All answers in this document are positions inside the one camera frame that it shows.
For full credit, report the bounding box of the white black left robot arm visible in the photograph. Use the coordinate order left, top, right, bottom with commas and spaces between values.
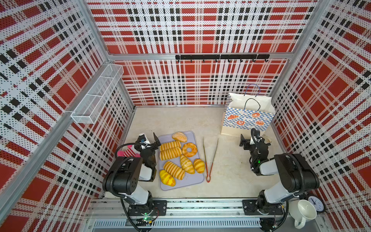
102, 133, 161, 216

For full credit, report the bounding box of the white ceramic mug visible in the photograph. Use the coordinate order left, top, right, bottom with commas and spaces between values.
288, 200, 317, 229

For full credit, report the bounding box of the ring shaped donut bread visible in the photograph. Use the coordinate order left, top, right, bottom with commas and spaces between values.
182, 143, 198, 158

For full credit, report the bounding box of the upper ridged long bread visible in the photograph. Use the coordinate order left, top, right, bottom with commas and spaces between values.
159, 141, 181, 151

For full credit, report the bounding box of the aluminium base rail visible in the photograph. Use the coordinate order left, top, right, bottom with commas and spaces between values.
83, 198, 322, 232

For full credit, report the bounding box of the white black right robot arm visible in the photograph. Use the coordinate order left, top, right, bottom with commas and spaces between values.
240, 128, 320, 215

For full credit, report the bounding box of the pink striped plush toy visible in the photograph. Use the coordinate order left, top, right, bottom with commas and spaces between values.
117, 145, 140, 157

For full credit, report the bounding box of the white wire mesh basket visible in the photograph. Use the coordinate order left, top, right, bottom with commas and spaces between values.
71, 64, 123, 124

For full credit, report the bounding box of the yellow orange striped bread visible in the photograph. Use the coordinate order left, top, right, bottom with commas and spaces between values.
159, 170, 176, 187

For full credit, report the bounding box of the oval brown bread roll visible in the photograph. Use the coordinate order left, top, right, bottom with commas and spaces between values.
172, 132, 188, 143

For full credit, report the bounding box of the small round striped bun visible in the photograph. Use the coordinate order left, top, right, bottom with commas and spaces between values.
193, 159, 206, 174

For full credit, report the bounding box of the small black analog clock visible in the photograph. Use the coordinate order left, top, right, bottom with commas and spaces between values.
307, 195, 326, 213

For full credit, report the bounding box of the striped croissant bread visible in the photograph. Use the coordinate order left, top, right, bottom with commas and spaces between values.
180, 155, 196, 174

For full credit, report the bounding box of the blue checkered paper bag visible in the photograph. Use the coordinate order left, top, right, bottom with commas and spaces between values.
221, 84, 276, 138

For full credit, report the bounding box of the steel tongs red handle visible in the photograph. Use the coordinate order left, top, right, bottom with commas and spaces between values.
203, 138, 219, 183

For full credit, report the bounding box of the lavender plastic tray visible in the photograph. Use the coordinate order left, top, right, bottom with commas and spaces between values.
157, 130, 205, 191

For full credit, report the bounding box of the ridged long bread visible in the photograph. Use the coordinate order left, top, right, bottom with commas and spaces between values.
159, 141, 181, 151
163, 161, 185, 180
159, 147, 182, 160

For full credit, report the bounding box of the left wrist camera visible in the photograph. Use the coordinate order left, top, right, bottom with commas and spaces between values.
137, 133, 150, 145

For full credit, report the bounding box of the black wall hook rail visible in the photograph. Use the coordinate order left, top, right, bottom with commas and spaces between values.
175, 54, 270, 61

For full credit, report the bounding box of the lower ridged long bread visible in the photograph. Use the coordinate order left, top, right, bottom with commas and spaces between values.
163, 161, 185, 180

